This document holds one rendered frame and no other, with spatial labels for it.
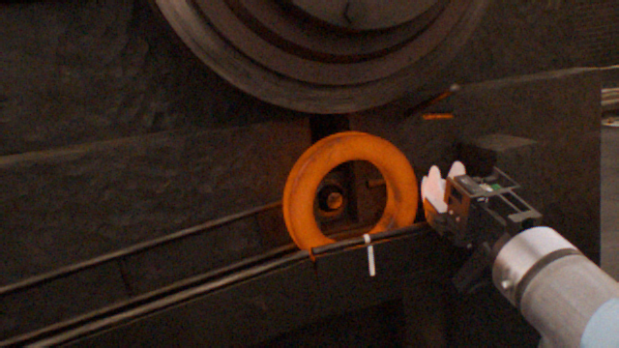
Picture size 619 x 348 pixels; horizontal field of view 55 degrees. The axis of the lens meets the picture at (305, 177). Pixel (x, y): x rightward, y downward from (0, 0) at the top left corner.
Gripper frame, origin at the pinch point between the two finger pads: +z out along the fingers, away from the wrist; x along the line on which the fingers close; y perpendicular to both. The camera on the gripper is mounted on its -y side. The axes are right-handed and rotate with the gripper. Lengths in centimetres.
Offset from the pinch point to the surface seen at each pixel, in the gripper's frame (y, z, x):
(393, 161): 5.6, -0.5, 6.6
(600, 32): -208, 568, -623
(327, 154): 8.1, 0.3, 15.8
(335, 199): -2.7, 5.5, 12.4
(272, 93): 17.5, 0.5, 22.8
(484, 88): 9.9, 8.4, -13.0
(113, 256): -2.6, 2.8, 44.0
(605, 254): -102, 73, -132
